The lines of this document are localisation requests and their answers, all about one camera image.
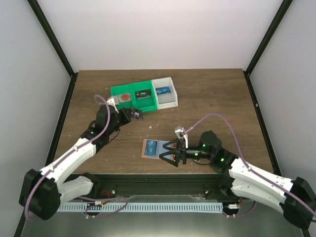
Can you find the light blue slotted cable duct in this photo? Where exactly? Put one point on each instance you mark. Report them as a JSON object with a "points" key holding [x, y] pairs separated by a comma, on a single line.
{"points": [[183, 207]]}

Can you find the left black frame post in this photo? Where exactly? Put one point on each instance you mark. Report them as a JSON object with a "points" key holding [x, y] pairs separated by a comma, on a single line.
{"points": [[37, 10]]}

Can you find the black VIP card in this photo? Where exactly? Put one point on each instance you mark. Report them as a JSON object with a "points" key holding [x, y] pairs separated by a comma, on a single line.
{"points": [[137, 114]]}

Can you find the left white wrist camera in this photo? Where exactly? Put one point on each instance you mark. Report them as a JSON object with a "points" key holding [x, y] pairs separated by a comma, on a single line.
{"points": [[113, 101]]}

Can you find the white bin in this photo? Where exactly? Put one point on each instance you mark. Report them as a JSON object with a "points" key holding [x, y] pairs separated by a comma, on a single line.
{"points": [[167, 100]]}

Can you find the black card in bin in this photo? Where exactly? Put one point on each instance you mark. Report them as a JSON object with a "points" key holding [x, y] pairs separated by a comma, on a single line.
{"points": [[142, 94]]}

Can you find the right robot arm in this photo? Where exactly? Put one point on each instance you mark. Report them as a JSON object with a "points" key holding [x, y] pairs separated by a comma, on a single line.
{"points": [[294, 199]]}

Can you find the middle green bin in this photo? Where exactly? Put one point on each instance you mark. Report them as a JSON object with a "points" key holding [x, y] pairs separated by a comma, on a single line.
{"points": [[147, 104]]}

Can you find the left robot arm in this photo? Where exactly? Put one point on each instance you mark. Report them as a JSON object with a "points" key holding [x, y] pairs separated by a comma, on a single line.
{"points": [[45, 190]]}

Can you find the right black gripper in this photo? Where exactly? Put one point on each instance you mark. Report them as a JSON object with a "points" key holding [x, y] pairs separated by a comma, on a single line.
{"points": [[180, 153]]}

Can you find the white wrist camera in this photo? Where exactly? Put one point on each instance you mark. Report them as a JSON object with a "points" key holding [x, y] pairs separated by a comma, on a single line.
{"points": [[181, 134], [113, 101]]}

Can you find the right black frame post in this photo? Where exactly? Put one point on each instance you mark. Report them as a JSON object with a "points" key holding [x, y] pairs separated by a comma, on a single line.
{"points": [[277, 19]]}

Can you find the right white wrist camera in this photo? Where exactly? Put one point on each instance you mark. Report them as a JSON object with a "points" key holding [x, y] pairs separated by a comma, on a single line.
{"points": [[181, 134]]}

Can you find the green bin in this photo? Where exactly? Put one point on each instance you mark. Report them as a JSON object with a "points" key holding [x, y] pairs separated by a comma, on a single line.
{"points": [[121, 89], [147, 104]]}

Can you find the red white card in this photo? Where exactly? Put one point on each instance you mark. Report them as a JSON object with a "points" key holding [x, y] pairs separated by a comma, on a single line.
{"points": [[122, 98]]}

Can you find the left green bin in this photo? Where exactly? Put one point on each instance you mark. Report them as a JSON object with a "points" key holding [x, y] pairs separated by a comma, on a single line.
{"points": [[121, 89]]}

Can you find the blue card in bin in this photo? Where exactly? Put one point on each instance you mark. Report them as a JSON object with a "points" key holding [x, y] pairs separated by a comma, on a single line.
{"points": [[163, 90]]}

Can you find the black frame post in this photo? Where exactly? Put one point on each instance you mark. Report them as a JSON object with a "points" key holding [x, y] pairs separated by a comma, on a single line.
{"points": [[277, 19], [37, 10]]}

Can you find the black aluminium front rail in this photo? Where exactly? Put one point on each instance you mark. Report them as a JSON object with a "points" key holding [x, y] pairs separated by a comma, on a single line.
{"points": [[209, 186]]}

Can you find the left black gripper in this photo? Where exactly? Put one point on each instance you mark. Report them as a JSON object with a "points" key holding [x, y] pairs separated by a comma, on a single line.
{"points": [[127, 118]]}

